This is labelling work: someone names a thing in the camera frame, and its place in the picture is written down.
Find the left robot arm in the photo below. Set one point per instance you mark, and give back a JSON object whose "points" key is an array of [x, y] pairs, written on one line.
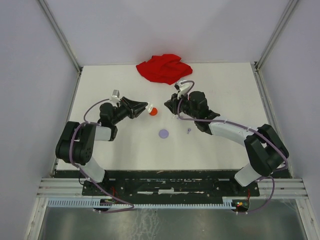
{"points": [[76, 143]]}

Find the white slotted cable duct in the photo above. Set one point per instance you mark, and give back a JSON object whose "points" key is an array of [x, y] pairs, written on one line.
{"points": [[99, 203]]}

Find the aluminium front frame rail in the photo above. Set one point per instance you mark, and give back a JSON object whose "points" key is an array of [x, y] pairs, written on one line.
{"points": [[282, 188]]}

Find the orange earbud charging case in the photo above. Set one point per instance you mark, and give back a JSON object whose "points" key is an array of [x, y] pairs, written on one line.
{"points": [[153, 111]]}

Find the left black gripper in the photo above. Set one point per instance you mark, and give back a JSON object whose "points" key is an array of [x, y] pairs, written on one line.
{"points": [[134, 108]]}

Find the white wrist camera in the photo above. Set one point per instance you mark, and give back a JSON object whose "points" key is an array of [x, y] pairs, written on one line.
{"points": [[183, 87], [115, 96]]}

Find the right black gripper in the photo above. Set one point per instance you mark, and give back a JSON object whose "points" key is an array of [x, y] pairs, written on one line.
{"points": [[173, 103]]}

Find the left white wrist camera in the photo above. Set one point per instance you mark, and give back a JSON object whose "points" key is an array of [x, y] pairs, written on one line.
{"points": [[115, 96]]}

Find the white earbud charging case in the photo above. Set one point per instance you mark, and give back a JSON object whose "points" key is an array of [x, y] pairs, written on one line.
{"points": [[149, 107]]}

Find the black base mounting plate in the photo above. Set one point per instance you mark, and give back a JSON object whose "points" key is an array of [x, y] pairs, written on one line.
{"points": [[200, 186]]}

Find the aluminium frame post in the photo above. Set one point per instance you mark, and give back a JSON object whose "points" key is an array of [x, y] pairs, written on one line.
{"points": [[276, 34], [43, 4]]}

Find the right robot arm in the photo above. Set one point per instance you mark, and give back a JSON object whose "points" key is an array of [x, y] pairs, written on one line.
{"points": [[265, 150]]}

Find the right aluminium frame post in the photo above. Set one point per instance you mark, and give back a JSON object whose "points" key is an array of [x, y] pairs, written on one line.
{"points": [[276, 34]]}

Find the red crumpled cloth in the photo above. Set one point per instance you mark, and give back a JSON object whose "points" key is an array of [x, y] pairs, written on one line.
{"points": [[164, 69]]}

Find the purple earbud charging case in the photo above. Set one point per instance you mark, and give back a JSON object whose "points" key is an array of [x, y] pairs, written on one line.
{"points": [[163, 133]]}

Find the left aluminium frame post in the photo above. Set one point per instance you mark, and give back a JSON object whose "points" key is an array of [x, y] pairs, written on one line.
{"points": [[43, 4]]}

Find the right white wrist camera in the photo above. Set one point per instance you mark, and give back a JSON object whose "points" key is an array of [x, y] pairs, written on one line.
{"points": [[183, 87]]}

